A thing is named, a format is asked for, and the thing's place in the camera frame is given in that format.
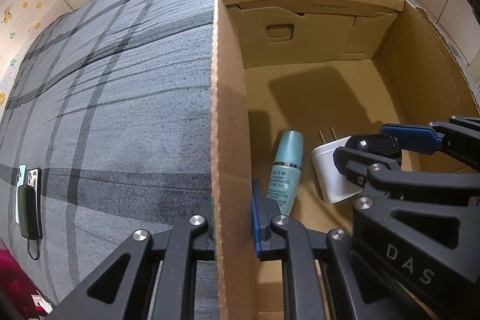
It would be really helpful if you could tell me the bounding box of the grey plaid bed sheet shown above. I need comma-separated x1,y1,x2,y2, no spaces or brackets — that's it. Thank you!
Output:
0,0,413,320

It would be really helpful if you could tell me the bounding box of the brown cardboard box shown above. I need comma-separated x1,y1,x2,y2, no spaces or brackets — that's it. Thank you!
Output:
210,0,480,320

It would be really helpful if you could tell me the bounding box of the black power bank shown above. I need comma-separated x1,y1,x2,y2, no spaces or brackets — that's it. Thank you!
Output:
17,184,43,240

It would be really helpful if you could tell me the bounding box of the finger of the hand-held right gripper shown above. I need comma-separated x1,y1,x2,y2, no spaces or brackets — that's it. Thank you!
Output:
380,116,480,172
332,146,404,193

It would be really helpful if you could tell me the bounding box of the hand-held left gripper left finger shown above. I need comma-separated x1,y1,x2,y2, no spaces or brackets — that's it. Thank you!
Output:
54,198,220,320

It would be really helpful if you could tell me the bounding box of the teal smartphone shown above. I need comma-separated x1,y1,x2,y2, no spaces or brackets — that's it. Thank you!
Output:
15,164,29,225

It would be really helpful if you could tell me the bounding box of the black power bank cable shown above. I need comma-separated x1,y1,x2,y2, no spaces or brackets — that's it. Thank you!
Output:
26,237,41,261

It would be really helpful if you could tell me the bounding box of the small black glossy device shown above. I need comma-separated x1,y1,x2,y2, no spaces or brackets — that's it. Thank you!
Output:
343,134,402,160

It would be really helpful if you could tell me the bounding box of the white charger with cable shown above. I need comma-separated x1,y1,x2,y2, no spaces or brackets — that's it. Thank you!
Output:
32,292,53,313

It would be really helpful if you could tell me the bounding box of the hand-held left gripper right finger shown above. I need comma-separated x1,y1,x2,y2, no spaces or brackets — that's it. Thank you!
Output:
251,178,432,320

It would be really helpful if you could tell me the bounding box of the cream wardrobe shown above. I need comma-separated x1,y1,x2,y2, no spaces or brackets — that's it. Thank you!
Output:
414,0,480,80

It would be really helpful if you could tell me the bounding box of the red cloth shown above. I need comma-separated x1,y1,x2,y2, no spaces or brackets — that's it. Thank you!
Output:
0,247,57,320

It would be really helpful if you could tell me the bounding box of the large white charger plug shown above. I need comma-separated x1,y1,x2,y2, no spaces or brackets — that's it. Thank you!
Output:
311,127,364,204

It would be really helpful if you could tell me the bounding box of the teal cosmetic bottle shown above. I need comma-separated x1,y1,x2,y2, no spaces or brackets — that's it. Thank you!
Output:
266,130,304,216

